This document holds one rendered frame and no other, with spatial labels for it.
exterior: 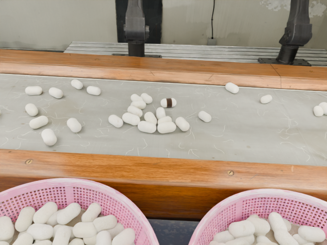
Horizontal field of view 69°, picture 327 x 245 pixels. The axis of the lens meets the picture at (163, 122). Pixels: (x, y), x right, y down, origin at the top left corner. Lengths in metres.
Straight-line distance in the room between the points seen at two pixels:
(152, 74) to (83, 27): 2.04
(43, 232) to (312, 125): 0.53
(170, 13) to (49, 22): 1.18
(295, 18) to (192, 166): 0.79
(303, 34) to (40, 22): 2.33
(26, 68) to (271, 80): 0.66
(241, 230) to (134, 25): 0.72
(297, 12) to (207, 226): 0.87
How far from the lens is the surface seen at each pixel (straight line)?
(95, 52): 1.06
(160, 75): 0.65
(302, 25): 1.04
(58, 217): 0.36
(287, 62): 1.08
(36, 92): 0.62
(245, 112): 0.57
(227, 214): 0.35
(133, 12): 0.90
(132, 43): 0.92
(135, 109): 0.49
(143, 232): 0.31
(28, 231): 0.37
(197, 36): 2.63
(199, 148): 0.44
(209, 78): 0.66
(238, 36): 2.75
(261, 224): 0.37
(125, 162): 0.37
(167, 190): 0.36
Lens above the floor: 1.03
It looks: 37 degrees down
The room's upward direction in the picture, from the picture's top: 3 degrees clockwise
